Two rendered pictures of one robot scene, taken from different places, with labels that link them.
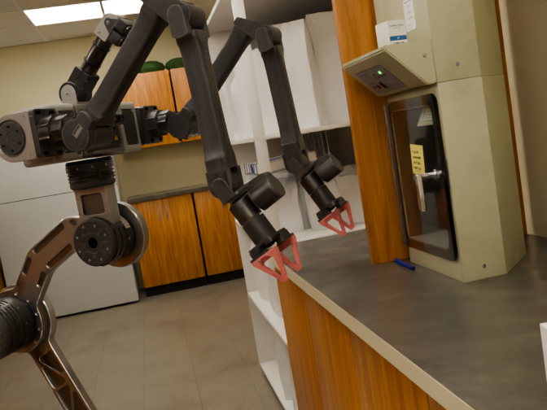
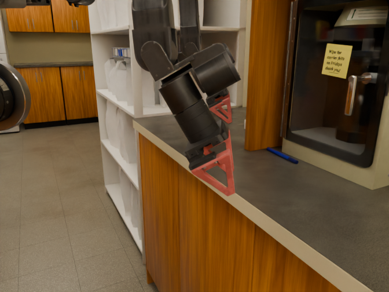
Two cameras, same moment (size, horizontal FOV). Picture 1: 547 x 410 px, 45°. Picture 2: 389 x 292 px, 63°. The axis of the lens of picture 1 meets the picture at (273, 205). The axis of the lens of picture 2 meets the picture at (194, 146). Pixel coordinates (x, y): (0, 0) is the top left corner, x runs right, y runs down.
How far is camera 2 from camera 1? 98 cm
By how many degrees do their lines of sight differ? 20
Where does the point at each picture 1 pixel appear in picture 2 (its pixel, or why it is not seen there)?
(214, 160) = (149, 11)
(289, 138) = (190, 21)
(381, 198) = (265, 93)
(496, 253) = not seen: outside the picture
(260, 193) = (213, 72)
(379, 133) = (276, 30)
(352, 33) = not seen: outside the picture
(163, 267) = (37, 111)
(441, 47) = not seen: outside the picture
